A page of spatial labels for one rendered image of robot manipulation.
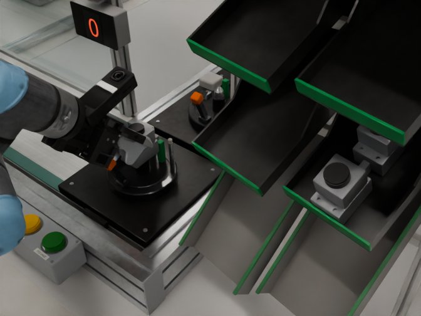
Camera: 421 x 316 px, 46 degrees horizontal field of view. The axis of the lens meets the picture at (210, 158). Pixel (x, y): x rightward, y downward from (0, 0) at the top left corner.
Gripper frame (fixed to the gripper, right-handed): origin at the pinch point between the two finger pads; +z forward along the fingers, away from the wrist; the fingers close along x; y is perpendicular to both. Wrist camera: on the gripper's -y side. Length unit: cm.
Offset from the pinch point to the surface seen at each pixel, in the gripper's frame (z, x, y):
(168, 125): 17.9, -7.0, -4.5
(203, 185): 11.0, 11.2, 3.3
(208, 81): 28.3, -9.1, -19.0
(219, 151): -13.4, 23.6, -3.5
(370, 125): -27, 44, -12
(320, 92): -27.7, 38.4, -13.1
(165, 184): 5.6, 6.4, 6.2
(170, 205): 5.5, 9.7, 9.3
